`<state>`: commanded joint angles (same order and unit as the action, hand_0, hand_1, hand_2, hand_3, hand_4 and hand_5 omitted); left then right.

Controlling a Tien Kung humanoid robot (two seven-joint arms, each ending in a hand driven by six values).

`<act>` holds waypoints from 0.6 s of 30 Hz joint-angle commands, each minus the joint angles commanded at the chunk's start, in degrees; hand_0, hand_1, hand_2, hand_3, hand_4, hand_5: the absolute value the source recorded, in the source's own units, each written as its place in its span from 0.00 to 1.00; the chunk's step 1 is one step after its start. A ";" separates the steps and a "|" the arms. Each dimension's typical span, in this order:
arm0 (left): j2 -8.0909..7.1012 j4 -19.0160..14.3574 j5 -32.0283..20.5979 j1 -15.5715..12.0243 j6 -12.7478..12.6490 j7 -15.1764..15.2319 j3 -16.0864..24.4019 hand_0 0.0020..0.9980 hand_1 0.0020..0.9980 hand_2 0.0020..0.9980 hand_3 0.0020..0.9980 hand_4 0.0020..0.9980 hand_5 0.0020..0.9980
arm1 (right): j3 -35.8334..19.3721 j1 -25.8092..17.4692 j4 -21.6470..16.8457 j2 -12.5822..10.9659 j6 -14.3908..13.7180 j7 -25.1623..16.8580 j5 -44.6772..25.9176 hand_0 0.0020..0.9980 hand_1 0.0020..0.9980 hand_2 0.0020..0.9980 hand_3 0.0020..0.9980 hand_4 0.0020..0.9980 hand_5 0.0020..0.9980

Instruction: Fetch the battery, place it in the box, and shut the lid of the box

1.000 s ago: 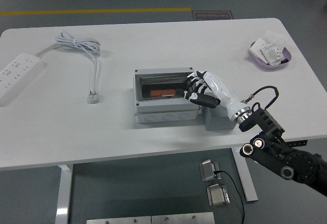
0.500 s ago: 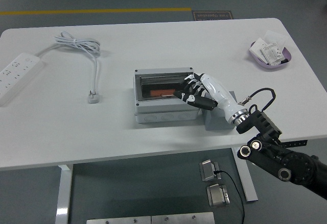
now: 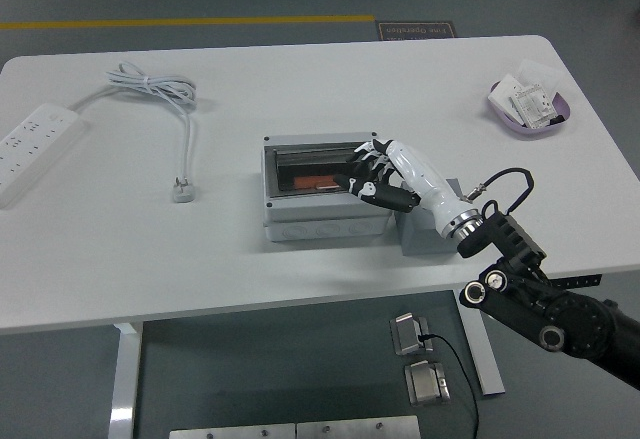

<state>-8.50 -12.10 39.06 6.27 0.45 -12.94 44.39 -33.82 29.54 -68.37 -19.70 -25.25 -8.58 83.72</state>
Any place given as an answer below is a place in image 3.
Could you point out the black table control panel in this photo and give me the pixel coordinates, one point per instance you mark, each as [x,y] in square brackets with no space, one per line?
[585,280]

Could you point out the small black part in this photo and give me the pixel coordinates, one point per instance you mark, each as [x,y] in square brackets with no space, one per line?
[556,120]

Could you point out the grey plastic junction box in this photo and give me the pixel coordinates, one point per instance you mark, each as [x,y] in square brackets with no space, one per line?
[325,214]

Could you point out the grey cube holder block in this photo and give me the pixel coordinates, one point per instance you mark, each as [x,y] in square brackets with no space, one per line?
[420,239]

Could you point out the white table leg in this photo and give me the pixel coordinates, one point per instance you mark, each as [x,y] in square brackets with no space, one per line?
[122,384]
[485,359]

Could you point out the dark floor sign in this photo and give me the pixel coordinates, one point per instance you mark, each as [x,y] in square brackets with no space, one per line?
[415,31]

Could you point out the orange cylinder battery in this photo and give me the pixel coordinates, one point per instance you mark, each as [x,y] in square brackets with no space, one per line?
[310,182]

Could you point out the clear plastic bag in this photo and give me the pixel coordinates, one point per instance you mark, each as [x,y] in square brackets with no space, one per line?
[537,71]

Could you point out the purple plastic tray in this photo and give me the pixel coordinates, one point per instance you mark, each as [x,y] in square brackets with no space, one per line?
[520,130]

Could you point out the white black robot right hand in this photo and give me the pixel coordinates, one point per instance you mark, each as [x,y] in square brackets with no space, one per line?
[420,174]

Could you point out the white paper box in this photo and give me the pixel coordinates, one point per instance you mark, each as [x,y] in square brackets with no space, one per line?
[502,96]

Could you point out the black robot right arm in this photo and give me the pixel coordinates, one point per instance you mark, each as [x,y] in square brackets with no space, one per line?
[575,314]

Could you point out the grey metal floor plate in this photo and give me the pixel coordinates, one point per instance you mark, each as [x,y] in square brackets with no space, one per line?
[230,433]
[357,429]

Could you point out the silver floor socket box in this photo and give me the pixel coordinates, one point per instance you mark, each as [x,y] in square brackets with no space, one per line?
[425,384]
[407,334]

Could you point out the smoky transparent box lid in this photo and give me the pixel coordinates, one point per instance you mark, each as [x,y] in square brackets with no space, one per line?
[305,159]

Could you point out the white power strip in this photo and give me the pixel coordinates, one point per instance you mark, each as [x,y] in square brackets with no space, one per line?
[30,144]

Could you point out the white power plug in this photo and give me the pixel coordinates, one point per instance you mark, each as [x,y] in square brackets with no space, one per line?
[184,193]

